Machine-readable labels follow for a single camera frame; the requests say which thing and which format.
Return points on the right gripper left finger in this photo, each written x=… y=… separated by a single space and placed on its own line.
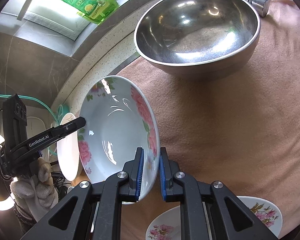
x=123 y=186

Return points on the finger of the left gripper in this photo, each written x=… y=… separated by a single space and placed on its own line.
x=41 y=141

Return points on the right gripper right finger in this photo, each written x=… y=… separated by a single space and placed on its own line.
x=177 y=186

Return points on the plain white plate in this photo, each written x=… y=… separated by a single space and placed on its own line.
x=68 y=156

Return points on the white pink floral deep plate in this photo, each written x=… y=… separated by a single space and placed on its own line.
x=119 y=119

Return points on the left gloved hand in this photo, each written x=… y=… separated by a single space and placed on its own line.
x=35 y=196

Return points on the floral plate at bottom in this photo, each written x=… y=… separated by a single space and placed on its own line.
x=168 y=224

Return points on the peach terry towel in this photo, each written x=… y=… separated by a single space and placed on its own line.
x=244 y=129

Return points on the green dish soap bottle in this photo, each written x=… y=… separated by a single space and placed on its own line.
x=86 y=0

